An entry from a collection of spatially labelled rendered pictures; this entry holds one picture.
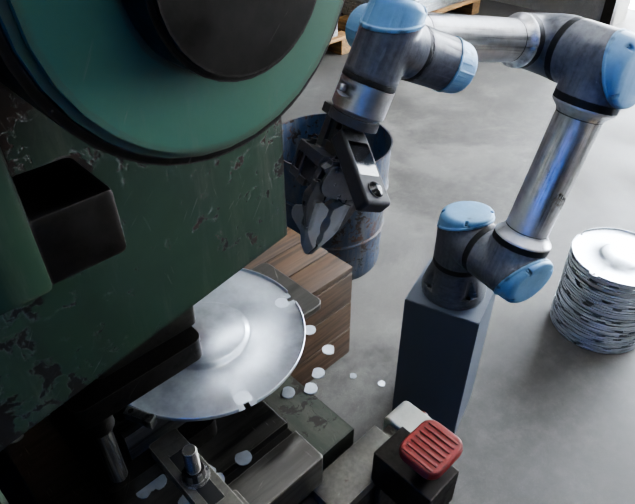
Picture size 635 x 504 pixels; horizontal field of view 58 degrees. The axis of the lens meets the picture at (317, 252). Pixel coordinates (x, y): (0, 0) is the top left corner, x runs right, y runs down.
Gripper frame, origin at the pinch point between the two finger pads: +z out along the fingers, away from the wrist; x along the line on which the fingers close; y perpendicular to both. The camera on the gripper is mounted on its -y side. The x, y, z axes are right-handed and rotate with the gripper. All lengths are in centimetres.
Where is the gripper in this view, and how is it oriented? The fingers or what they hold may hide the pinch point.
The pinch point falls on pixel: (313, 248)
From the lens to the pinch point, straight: 84.2
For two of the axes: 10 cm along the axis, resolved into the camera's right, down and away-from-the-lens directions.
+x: -7.8, -0.2, -6.2
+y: -5.2, -5.3, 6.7
